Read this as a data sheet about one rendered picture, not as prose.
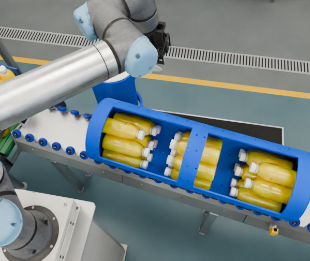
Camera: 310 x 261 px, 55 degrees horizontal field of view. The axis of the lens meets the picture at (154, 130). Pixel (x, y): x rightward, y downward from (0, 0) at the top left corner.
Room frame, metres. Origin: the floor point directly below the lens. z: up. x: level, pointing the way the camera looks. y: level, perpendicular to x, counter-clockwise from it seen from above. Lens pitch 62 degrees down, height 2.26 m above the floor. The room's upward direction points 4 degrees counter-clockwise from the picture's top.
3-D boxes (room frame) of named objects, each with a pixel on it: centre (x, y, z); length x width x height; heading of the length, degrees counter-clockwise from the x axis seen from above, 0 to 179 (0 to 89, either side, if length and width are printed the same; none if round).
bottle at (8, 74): (1.04, 0.76, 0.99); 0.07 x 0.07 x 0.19
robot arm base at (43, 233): (0.19, 0.43, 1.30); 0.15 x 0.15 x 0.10
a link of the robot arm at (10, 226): (0.20, 0.44, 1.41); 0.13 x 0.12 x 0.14; 31
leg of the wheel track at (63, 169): (0.74, 0.61, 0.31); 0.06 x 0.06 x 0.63; 67
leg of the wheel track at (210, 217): (0.36, -0.29, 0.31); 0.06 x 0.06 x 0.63; 67
